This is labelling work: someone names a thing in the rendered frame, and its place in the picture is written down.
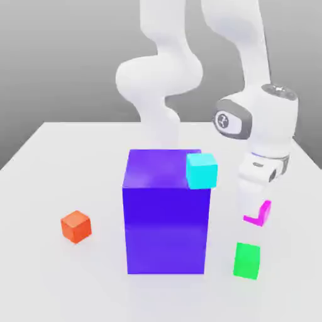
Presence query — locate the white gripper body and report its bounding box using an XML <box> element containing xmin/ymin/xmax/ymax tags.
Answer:
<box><xmin>235</xmin><ymin>175</ymin><xmax>268</xmax><ymax>219</ymax></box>

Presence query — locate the small magenta cube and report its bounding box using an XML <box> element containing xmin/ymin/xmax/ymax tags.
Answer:
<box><xmin>243</xmin><ymin>199</ymin><xmax>272</xmax><ymax>228</ymax></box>

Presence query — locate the small cyan cube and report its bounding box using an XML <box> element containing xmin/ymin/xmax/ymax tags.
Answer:
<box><xmin>186</xmin><ymin>152</ymin><xmax>219</xmax><ymax>190</ymax></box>

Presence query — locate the small green cube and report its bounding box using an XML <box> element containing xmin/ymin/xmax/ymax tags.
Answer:
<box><xmin>232</xmin><ymin>241</ymin><xmax>262</xmax><ymax>280</ymax></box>

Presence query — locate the small orange cube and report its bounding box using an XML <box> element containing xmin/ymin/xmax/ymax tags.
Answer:
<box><xmin>60</xmin><ymin>210</ymin><xmax>92</xmax><ymax>245</ymax></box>

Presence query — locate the large purple box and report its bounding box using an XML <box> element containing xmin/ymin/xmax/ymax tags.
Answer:
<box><xmin>121</xmin><ymin>148</ymin><xmax>212</xmax><ymax>275</ymax></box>

